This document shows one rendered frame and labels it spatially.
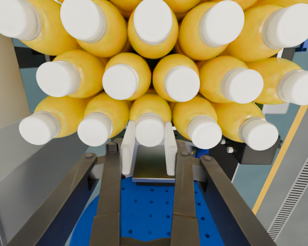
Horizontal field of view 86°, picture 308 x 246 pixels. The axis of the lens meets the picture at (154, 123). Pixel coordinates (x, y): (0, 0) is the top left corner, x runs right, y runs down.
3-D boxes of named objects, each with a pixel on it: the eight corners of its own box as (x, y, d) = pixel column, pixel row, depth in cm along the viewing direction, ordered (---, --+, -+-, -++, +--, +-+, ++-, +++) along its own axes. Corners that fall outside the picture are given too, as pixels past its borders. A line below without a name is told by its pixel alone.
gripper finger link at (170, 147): (169, 148, 14) (177, 148, 14) (165, 120, 21) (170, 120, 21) (167, 175, 16) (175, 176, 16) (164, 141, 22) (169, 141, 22)
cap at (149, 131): (130, 123, 22) (128, 129, 20) (154, 109, 21) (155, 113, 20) (145, 145, 23) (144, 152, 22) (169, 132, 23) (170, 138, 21)
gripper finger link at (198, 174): (179, 167, 13) (216, 168, 13) (173, 138, 18) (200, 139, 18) (177, 182, 14) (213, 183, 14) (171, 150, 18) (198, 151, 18)
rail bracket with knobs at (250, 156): (213, 142, 44) (230, 165, 34) (218, 116, 42) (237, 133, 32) (250, 143, 44) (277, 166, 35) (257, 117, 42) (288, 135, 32)
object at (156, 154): (138, 153, 42) (132, 188, 30) (138, 144, 41) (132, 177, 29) (177, 153, 42) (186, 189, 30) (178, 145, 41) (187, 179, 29)
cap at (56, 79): (77, 97, 21) (70, 100, 19) (45, 91, 21) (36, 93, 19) (78, 65, 19) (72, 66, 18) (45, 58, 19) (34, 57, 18)
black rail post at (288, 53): (253, 63, 37) (279, 64, 29) (256, 49, 36) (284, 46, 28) (263, 64, 37) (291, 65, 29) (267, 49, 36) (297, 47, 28)
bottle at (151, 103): (130, 93, 39) (113, 120, 22) (155, 78, 38) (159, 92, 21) (146, 117, 41) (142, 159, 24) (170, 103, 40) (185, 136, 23)
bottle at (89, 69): (117, 88, 39) (88, 112, 21) (87, 82, 38) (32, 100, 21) (121, 56, 36) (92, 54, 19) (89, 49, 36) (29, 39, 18)
